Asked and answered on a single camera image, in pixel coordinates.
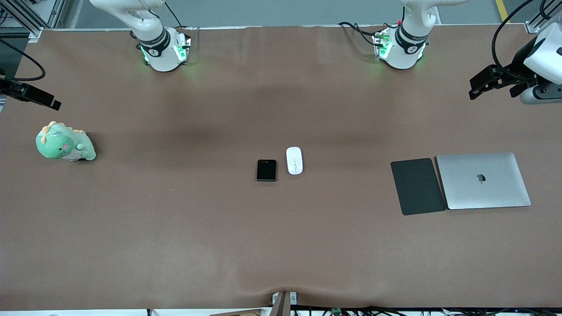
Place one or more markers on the silver laptop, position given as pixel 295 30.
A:
pixel 483 180

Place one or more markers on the brown table cover mat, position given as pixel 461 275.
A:
pixel 281 245

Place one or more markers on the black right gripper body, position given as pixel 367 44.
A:
pixel 13 89

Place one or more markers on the black phone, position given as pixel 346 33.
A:
pixel 266 170

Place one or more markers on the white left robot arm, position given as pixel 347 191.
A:
pixel 406 44

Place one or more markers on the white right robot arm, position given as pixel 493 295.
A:
pixel 158 48

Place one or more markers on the aluminium frame post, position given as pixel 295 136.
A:
pixel 533 24
pixel 26 19

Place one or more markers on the black mouse pad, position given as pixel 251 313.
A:
pixel 417 186

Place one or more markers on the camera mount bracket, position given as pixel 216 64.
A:
pixel 281 305

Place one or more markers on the white computer mouse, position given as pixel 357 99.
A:
pixel 294 161

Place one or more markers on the green dinosaur plush toy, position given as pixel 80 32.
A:
pixel 57 145

